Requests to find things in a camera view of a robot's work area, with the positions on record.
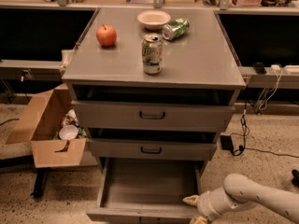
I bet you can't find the black object at right edge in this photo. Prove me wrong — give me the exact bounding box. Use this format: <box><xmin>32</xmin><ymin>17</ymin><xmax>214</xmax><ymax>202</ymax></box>
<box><xmin>292</xmin><ymin>170</ymin><xmax>299</xmax><ymax>188</ymax></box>

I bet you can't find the black cable on floor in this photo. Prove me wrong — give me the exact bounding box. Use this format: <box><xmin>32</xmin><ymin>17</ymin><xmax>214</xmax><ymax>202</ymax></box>
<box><xmin>231</xmin><ymin>100</ymin><xmax>299</xmax><ymax>160</ymax></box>

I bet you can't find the white cup in box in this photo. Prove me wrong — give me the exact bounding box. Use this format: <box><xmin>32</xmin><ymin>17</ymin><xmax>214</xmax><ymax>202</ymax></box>
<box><xmin>59</xmin><ymin>125</ymin><xmax>78</xmax><ymax>140</ymax></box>

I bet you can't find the grey top drawer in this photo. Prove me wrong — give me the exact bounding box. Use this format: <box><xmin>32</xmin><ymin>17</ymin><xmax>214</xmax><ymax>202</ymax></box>
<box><xmin>72</xmin><ymin>101</ymin><xmax>235</xmax><ymax>133</ymax></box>

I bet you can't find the white bowl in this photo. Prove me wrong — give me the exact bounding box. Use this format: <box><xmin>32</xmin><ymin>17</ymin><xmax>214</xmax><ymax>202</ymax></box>
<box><xmin>137</xmin><ymin>10</ymin><xmax>171</xmax><ymax>31</ymax></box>

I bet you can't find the lying green soda can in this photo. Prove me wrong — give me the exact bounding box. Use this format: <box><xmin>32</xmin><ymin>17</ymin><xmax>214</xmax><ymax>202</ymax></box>
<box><xmin>163</xmin><ymin>18</ymin><xmax>190</xmax><ymax>41</ymax></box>

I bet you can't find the grey bottom drawer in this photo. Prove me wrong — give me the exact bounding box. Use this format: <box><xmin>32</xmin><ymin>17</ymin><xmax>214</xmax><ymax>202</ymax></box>
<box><xmin>87</xmin><ymin>158</ymin><xmax>203</xmax><ymax>224</ymax></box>

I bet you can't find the white power strip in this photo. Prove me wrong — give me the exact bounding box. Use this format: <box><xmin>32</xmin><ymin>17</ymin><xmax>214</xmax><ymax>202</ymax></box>
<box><xmin>271</xmin><ymin>64</ymin><xmax>299</xmax><ymax>75</ymax></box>

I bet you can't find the black power adapter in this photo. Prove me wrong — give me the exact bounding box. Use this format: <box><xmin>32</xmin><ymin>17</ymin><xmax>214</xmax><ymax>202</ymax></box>
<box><xmin>221</xmin><ymin>135</ymin><xmax>234</xmax><ymax>151</ymax></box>

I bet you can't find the grey middle drawer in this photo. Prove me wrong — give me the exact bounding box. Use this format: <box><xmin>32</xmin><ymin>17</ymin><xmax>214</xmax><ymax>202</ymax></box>
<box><xmin>89</xmin><ymin>129</ymin><xmax>217</xmax><ymax>161</ymax></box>

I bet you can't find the black device on rail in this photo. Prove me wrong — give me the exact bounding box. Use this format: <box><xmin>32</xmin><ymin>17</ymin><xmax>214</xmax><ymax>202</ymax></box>
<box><xmin>253</xmin><ymin>63</ymin><xmax>266</xmax><ymax>75</ymax></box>

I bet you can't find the grey drawer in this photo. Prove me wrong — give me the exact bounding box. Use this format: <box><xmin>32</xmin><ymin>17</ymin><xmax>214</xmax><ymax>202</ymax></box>
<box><xmin>89</xmin><ymin>129</ymin><xmax>217</xmax><ymax>161</ymax></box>
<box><xmin>87</xmin><ymin>158</ymin><xmax>203</xmax><ymax>224</ymax></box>
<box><xmin>72</xmin><ymin>101</ymin><xmax>235</xmax><ymax>133</ymax></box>

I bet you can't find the grey drawer cabinet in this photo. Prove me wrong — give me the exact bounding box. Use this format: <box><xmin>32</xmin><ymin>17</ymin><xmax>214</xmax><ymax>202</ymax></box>
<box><xmin>61</xmin><ymin>7</ymin><xmax>247</xmax><ymax>175</ymax></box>

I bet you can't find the black table leg foot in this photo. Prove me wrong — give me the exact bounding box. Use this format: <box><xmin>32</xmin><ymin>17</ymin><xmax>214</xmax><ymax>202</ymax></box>
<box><xmin>31</xmin><ymin>168</ymin><xmax>47</xmax><ymax>199</ymax></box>

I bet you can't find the cardboard box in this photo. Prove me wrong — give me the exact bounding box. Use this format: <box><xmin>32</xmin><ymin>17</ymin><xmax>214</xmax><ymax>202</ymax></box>
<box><xmin>7</xmin><ymin>85</ymin><xmax>93</xmax><ymax>168</ymax></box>

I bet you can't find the upright green soda can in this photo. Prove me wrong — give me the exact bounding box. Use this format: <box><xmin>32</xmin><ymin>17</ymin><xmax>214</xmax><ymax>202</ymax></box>
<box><xmin>142</xmin><ymin>33</ymin><xmax>163</xmax><ymax>75</ymax></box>

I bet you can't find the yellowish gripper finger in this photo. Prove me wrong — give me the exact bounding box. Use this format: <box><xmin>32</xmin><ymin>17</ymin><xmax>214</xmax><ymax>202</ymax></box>
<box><xmin>183</xmin><ymin>195</ymin><xmax>200</xmax><ymax>206</ymax></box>

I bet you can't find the red apple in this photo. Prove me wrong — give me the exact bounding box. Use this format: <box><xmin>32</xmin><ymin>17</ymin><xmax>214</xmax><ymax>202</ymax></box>
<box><xmin>96</xmin><ymin>24</ymin><xmax>117</xmax><ymax>48</ymax></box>

